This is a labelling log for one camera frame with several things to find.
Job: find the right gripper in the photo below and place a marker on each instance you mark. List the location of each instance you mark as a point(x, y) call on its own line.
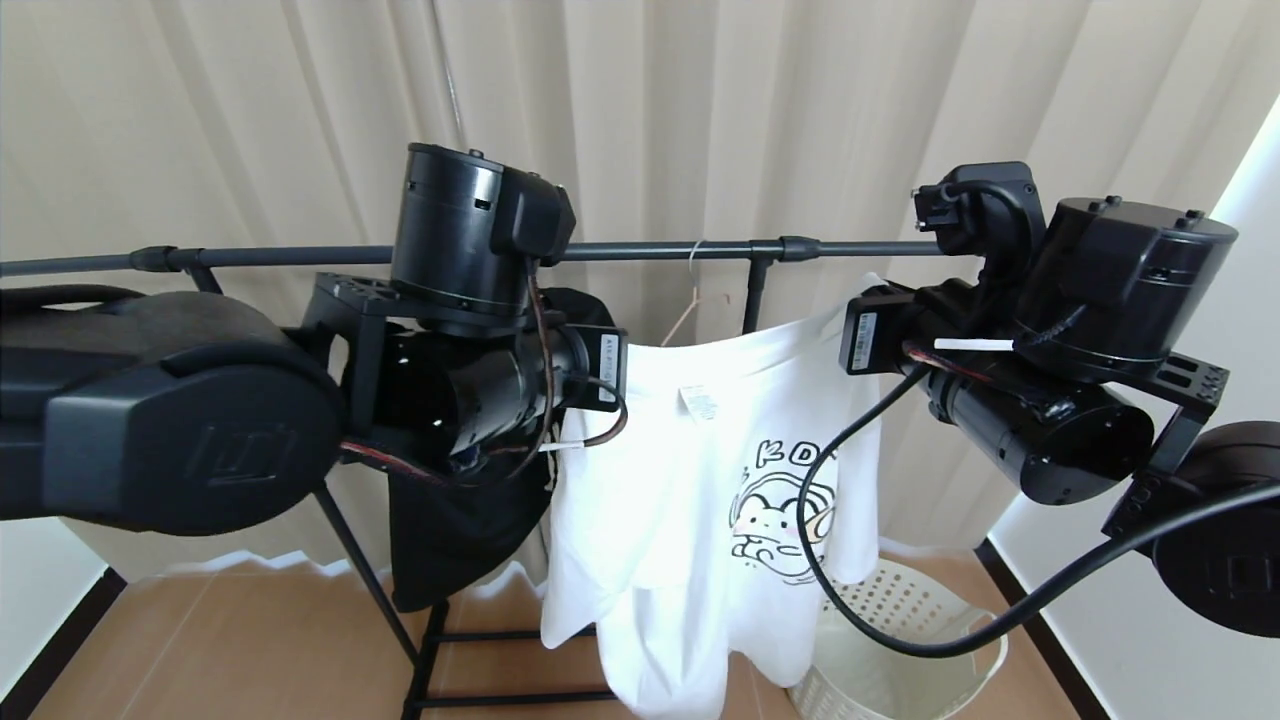
point(1040, 440)

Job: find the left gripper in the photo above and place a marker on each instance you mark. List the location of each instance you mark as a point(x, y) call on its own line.
point(480, 400)

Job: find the black shorts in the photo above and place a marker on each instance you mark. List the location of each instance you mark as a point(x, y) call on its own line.
point(450, 540)

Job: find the white printed T-shirt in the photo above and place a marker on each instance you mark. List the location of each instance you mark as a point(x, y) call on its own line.
point(650, 500)

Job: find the pink clothes hanger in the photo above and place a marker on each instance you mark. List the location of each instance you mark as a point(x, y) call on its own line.
point(697, 265)

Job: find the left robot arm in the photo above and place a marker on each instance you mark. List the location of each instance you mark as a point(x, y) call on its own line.
point(150, 430)

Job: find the white laundry basket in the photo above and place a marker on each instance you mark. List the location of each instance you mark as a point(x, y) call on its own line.
point(900, 600)

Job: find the black clothes rack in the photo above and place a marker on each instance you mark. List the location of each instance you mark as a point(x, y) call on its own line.
point(300, 255)

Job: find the beige curtain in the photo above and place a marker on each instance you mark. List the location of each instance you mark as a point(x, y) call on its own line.
point(700, 100)

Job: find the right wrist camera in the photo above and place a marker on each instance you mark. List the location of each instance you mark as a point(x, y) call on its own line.
point(985, 210)

